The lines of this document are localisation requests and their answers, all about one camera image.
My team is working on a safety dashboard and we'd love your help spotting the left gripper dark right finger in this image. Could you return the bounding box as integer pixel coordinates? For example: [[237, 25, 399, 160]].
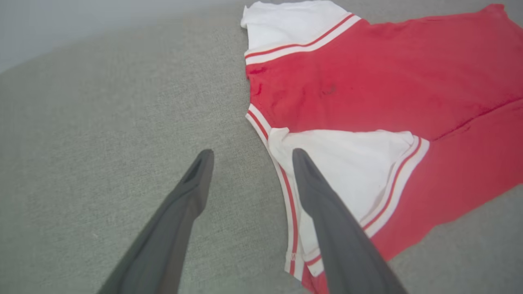
[[292, 148, 409, 294]]

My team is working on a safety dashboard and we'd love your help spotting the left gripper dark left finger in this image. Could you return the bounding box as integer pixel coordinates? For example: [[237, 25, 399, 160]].
[[96, 149, 215, 294]]

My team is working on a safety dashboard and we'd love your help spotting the red and white t-shirt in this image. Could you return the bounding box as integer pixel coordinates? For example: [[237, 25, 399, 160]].
[[240, 0, 523, 294]]

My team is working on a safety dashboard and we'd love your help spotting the grey fabric sofa cushion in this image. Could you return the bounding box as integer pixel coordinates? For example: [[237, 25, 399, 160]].
[[0, 0, 523, 294]]

